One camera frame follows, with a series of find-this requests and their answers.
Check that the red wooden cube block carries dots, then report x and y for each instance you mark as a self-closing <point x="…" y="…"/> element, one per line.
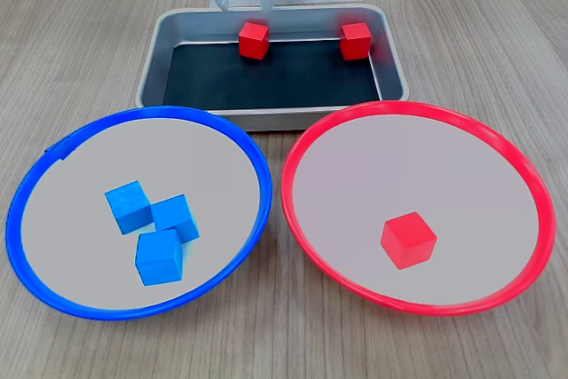
<point x="355" y="41"/>
<point x="408" y="241"/>
<point x="254" y="41"/>

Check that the blue wooden cube block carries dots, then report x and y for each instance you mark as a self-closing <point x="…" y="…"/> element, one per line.
<point x="160" y="259"/>
<point x="128" y="208"/>
<point x="175" y="215"/>

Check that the black tray liner mat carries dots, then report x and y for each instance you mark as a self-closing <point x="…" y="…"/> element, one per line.
<point x="288" y="81"/>

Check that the silver metal tray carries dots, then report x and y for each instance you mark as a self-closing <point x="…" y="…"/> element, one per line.
<point x="284" y="119"/>

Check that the blue-rimmed white dish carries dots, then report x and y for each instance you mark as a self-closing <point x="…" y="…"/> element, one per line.
<point x="111" y="152"/>

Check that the red-rimmed white dish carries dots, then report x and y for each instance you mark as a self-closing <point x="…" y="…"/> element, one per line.
<point x="412" y="166"/>

